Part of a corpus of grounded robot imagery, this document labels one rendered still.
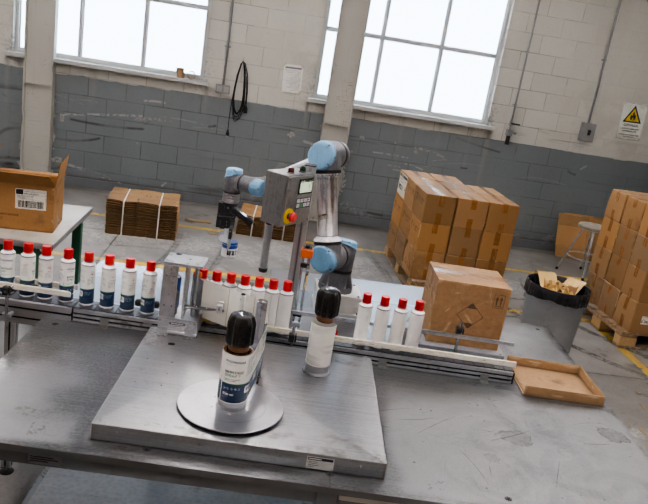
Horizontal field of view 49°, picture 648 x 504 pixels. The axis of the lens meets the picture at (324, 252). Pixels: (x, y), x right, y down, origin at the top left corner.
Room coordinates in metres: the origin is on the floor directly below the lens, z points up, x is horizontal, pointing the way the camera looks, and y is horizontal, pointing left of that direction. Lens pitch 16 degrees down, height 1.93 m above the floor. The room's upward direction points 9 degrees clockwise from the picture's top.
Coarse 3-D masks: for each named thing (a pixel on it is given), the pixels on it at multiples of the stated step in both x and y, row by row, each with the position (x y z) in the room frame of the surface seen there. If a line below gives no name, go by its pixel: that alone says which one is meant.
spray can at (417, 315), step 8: (416, 304) 2.46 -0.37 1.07; (416, 312) 2.45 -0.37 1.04; (424, 312) 2.47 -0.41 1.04; (416, 320) 2.45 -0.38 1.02; (408, 328) 2.46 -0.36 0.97; (416, 328) 2.44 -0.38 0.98; (408, 336) 2.45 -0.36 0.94; (416, 336) 2.45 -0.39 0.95; (408, 344) 2.45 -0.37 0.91; (416, 344) 2.45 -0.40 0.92; (408, 352) 2.45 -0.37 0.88
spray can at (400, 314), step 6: (402, 300) 2.44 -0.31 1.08; (402, 306) 2.44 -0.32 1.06; (396, 312) 2.44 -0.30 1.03; (402, 312) 2.44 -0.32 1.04; (396, 318) 2.44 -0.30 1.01; (402, 318) 2.43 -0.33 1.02; (396, 324) 2.44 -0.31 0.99; (402, 324) 2.44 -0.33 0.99; (390, 330) 2.46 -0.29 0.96; (396, 330) 2.43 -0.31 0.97; (402, 330) 2.44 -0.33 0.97; (390, 336) 2.45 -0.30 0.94; (396, 336) 2.43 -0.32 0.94; (402, 336) 2.45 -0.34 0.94; (390, 342) 2.44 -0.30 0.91; (396, 342) 2.43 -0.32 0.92
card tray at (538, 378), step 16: (528, 368) 2.60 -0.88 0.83; (544, 368) 2.62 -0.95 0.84; (560, 368) 2.62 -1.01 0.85; (576, 368) 2.62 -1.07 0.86; (528, 384) 2.45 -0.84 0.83; (544, 384) 2.47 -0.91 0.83; (560, 384) 2.50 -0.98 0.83; (576, 384) 2.52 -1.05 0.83; (592, 384) 2.48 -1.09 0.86; (576, 400) 2.36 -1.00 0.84; (592, 400) 2.37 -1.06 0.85
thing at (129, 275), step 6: (126, 258) 2.41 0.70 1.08; (132, 258) 2.41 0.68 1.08; (126, 264) 2.40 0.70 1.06; (132, 264) 2.40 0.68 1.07; (126, 270) 2.39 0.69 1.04; (132, 270) 2.40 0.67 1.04; (126, 276) 2.39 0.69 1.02; (132, 276) 2.40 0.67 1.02; (126, 282) 2.39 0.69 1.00; (132, 282) 2.40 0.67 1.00; (126, 288) 2.39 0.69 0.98; (132, 288) 2.40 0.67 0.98; (126, 294) 2.39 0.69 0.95; (132, 294) 2.40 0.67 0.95; (120, 300) 2.40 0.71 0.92; (126, 300) 2.39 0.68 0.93; (132, 300) 2.40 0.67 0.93; (120, 306) 2.40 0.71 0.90; (126, 306) 2.39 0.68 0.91; (132, 306) 2.41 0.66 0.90; (126, 312) 2.39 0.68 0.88
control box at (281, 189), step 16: (272, 176) 2.46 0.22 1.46; (288, 176) 2.44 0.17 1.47; (304, 176) 2.51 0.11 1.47; (272, 192) 2.46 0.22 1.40; (288, 192) 2.44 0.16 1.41; (272, 208) 2.45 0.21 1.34; (288, 208) 2.45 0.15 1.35; (304, 208) 2.54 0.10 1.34; (272, 224) 2.45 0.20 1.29; (288, 224) 2.46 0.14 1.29
